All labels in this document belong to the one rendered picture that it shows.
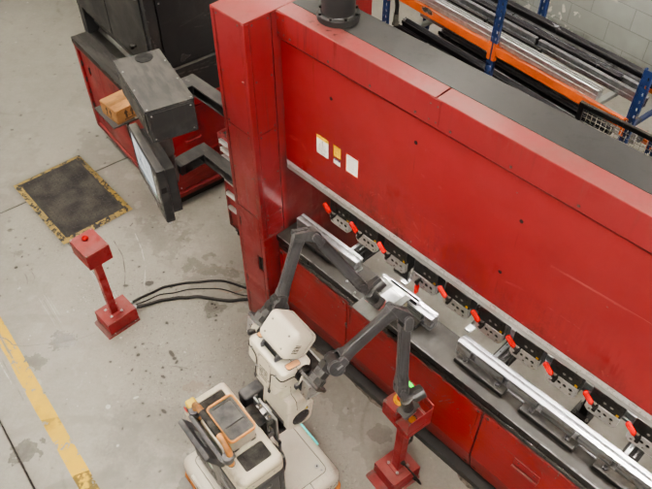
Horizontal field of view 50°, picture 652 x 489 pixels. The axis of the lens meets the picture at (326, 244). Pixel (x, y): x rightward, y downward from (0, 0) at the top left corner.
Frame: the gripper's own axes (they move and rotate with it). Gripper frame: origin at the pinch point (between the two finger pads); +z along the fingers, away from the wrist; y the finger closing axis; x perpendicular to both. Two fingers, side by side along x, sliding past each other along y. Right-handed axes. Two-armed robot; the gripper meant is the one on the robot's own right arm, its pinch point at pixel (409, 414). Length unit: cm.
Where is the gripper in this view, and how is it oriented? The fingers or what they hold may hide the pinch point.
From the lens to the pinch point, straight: 357.5
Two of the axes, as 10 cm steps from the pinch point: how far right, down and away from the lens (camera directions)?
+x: -5.8, -5.9, 5.6
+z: 2.1, 5.6, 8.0
